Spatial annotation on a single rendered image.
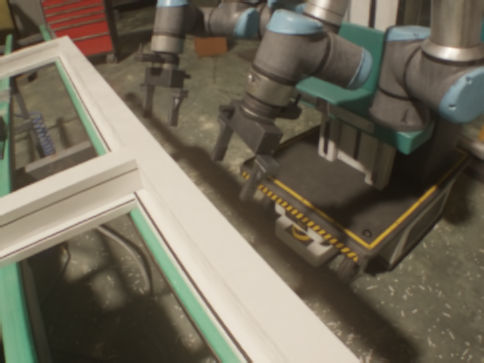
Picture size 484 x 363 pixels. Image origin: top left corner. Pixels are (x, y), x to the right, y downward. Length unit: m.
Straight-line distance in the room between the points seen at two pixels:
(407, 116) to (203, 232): 0.76
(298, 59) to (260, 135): 0.15
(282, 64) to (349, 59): 0.13
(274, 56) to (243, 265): 0.38
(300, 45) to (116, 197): 0.38
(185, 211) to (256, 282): 0.13
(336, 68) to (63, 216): 0.51
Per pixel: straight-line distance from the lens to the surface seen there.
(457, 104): 0.82
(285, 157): 1.55
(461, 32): 0.81
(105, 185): 0.52
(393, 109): 1.01
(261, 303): 0.32
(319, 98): 1.18
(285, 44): 0.61
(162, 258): 0.45
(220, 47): 3.97
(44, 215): 0.53
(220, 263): 0.34
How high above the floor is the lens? 1.20
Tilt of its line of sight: 38 degrees down
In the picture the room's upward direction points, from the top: 4 degrees counter-clockwise
